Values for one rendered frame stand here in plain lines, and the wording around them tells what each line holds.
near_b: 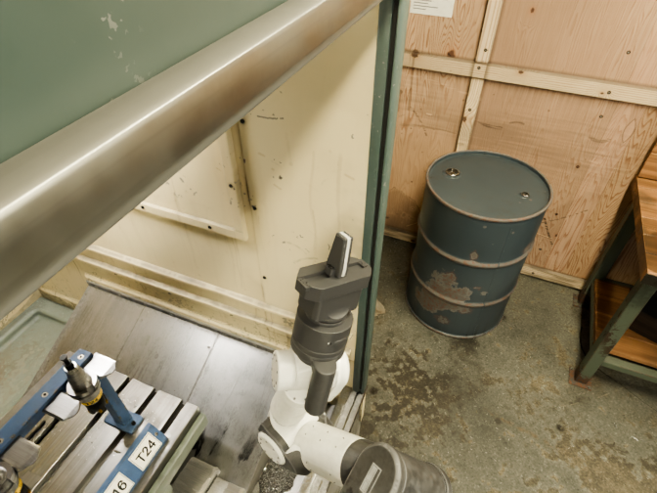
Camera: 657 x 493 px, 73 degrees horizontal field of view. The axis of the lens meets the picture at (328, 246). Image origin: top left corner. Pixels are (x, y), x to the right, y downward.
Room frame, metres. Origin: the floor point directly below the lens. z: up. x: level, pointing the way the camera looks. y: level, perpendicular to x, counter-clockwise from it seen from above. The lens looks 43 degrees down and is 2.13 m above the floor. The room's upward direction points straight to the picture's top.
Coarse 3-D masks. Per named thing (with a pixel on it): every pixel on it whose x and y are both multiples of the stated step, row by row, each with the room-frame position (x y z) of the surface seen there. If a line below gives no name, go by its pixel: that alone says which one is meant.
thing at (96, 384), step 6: (90, 372) 0.56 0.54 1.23; (96, 378) 0.54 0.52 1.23; (66, 384) 0.52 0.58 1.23; (96, 384) 0.53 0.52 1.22; (66, 390) 0.51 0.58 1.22; (72, 390) 0.51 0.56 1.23; (84, 390) 0.51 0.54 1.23; (90, 390) 0.52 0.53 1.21; (72, 396) 0.50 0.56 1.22; (78, 396) 0.50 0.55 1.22; (84, 396) 0.50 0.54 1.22; (90, 396) 0.51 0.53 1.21
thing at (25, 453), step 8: (16, 440) 0.40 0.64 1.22; (24, 440) 0.40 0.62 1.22; (8, 448) 0.39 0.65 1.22; (16, 448) 0.39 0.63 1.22; (24, 448) 0.39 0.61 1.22; (32, 448) 0.39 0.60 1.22; (40, 448) 0.39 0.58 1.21; (0, 456) 0.37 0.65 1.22; (8, 456) 0.37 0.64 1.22; (16, 456) 0.37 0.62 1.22; (24, 456) 0.37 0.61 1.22; (32, 456) 0.37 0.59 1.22; (16, 464) 0.36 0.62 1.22; (24, 464) 0.36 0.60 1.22; (32, 464) 0.36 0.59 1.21
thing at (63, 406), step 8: (64, 392) 0.51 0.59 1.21; (56, 400) 0.49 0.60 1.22; (64, 400) 0.49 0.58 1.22; (72, 400) 0.49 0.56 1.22; (80, 400) 0.49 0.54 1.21; (48, 408) 0.47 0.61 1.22; (56, 408) 0.47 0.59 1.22; (64, 408) 0.47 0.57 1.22; (72, 408) 0.47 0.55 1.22; (56, 416) 0.46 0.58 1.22; (64, 416) 0.45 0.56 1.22; (72, 416) 0.46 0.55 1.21
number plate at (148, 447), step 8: (144, 440) 0.52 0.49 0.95; (152, 440) 0.52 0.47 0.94; (136, 448) 0.50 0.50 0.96; (144, 448) 0.50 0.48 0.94; (152, 448) 0.51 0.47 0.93; (136, 456) 0.48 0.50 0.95; (144, 456) 0.49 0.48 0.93; (152, 456) 0.49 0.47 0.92; (136, 464) 0.46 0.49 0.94; (144, 464) 0.47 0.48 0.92
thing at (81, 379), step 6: (78, 366) 0.53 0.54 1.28; (66, 372) 0.52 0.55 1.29; (72, 372) 0.52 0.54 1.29; (78, 372) 0.52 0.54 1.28; (84, 372) 0.53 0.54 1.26; (72, 378) 0.51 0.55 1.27; (78, 378) 0.52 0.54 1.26; (84, 378) 0.52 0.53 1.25; (90, 378) 0.54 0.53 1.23; (72, 384) 0.51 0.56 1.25; (78, 384) 0.51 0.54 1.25; (84, 384) 0.52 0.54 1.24; (90, 384) 0.52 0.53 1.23; (78, 390) 0.51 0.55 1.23
